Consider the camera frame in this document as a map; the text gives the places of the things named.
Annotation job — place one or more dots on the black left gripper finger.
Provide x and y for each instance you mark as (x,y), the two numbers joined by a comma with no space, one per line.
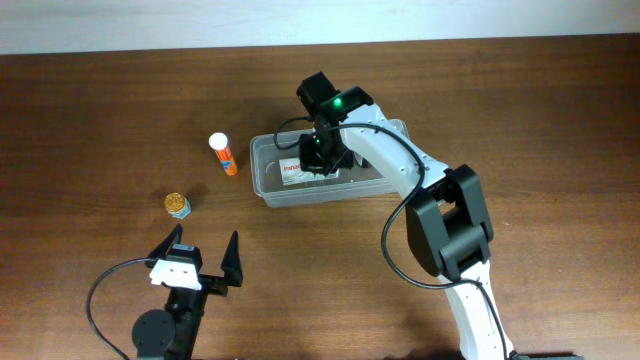
(231,263)
(161,251)

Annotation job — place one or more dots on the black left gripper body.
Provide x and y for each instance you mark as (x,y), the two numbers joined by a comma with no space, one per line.
(211,284)

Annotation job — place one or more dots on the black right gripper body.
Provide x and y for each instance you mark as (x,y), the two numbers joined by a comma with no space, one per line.
(323,161)

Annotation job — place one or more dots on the white Panadol medicine box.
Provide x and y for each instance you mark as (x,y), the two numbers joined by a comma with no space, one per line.
(292,173)

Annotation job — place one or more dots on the dark brown syrup bottle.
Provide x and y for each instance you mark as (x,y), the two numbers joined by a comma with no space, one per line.
(361,161)

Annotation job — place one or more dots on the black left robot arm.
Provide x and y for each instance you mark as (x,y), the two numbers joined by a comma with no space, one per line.
(171,332)

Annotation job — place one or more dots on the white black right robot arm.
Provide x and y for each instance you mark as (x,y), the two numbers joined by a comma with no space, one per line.
(448,224)

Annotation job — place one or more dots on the clear plastic container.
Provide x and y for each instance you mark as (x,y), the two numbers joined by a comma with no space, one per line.
(351,183)

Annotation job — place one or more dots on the small gold-lid jar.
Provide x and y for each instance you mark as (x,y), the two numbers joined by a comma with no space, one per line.
(177,205)

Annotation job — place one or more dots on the orange effervescent tablet tube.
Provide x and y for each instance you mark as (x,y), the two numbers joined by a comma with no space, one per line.
(219,142)

